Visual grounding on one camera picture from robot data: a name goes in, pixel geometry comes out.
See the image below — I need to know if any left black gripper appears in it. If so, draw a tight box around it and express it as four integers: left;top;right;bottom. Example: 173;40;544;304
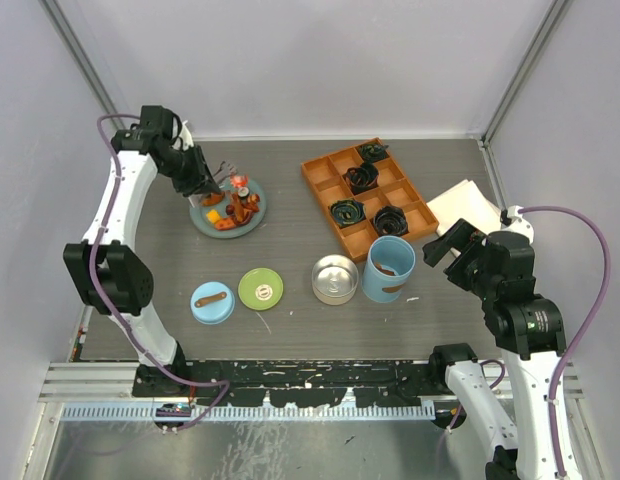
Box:
161;143;220;199

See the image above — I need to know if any grey-blue plate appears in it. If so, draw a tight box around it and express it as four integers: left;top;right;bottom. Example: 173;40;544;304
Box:
189;176;267;239

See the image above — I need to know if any pile of food pieces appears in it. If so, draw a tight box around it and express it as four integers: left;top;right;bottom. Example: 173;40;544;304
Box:
199;175;261;231

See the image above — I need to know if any blue cylindrical lunch container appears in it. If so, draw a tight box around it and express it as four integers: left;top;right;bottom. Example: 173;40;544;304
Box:
362;236;417;303

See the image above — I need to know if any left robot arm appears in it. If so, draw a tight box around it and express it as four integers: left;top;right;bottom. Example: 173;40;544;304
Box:
63;119;219;396

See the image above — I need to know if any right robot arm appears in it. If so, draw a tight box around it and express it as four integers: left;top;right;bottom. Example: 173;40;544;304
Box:
423;219;582;479

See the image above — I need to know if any white folded cloth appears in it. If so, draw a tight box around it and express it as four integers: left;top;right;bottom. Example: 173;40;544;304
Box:
427;179;501;236

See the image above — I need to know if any rolled black tie right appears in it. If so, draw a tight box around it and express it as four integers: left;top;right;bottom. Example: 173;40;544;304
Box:
372;205;409;237

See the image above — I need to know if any orange wooden compartment tray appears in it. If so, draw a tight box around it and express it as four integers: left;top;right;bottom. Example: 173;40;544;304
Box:
301;138;439;263

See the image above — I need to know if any green round lid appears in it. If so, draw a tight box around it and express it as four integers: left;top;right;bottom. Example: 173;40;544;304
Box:
238;267;284;311

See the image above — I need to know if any rolled dark tie middle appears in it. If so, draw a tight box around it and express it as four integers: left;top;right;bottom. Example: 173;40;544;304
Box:
344;162;379;195

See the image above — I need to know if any silver metal bowl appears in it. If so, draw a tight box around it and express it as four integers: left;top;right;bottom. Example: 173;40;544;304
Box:
311;254;359;306

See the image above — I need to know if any rolled dark tie top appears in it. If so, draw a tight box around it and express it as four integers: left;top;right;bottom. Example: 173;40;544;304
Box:
357;142;389;163

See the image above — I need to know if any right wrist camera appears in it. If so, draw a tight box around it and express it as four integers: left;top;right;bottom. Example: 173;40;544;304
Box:
484;205;535;281

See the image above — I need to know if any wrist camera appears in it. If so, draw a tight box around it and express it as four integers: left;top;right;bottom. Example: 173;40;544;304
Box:
484;205;535;281
139;105;194;151

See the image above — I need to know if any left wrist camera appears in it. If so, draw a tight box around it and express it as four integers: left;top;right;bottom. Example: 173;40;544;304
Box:
139;105;194;151

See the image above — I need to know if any blue lid with strap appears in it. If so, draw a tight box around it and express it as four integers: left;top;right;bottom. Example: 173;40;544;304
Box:
190;281;235;325

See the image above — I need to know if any slotted cable duct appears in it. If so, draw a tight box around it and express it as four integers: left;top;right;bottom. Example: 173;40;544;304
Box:
60;401;436;423

